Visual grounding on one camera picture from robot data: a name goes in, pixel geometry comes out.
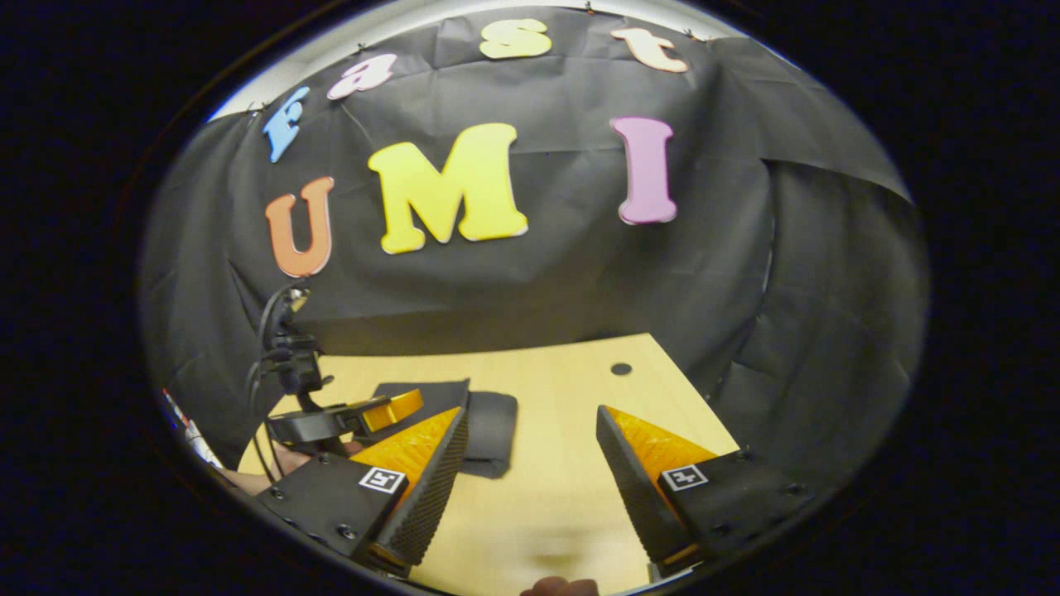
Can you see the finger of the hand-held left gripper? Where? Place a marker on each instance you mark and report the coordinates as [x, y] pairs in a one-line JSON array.
[[331, 422]]

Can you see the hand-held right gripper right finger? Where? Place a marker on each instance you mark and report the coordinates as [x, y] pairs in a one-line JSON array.
[[633, 497]]

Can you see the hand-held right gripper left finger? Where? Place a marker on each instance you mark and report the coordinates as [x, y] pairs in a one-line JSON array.
[[426, 505]]

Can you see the dark denim jeans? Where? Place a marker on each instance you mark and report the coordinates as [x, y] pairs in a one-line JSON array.
[[489, 430]]

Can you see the black backdrop cloth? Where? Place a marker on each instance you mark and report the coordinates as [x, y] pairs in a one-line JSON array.
[[580, 281]]

